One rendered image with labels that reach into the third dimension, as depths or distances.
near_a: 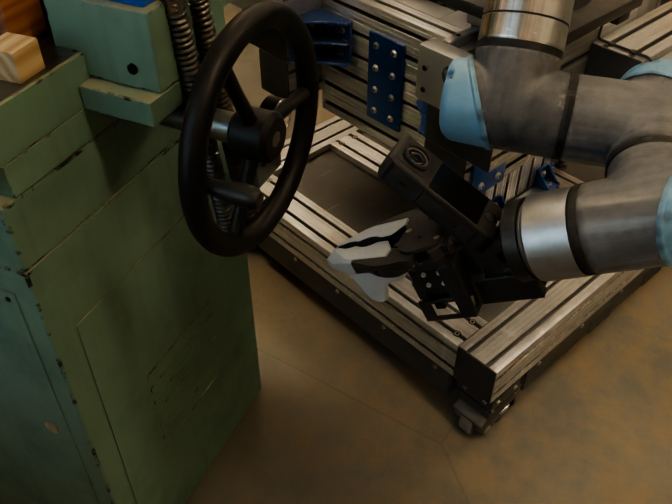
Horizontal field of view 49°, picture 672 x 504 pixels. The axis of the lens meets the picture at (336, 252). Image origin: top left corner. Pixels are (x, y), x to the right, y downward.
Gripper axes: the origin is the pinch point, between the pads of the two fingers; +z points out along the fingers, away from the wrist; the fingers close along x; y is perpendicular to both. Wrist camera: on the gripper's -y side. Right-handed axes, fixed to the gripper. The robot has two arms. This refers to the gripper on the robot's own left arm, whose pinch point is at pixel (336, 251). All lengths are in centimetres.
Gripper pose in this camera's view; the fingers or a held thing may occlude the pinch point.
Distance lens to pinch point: 73.6
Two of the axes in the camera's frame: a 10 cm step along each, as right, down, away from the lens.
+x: 4.2, -6.0, 6.9
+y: 4.6, 7.9, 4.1
